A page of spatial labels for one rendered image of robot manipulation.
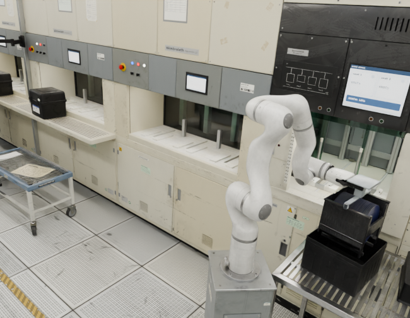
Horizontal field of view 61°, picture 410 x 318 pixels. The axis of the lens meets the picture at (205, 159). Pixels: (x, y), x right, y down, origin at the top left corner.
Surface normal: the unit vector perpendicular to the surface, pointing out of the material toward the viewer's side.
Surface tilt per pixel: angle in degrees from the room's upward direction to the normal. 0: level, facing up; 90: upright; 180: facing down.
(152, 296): 0
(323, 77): 90
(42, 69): 90
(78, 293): 0
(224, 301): 90
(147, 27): 90
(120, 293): 0
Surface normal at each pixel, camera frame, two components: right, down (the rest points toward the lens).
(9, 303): 0.07, -0.92
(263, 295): 0.11, 0.39
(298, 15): -0.63, 0.25
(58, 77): 0.78, 0.29
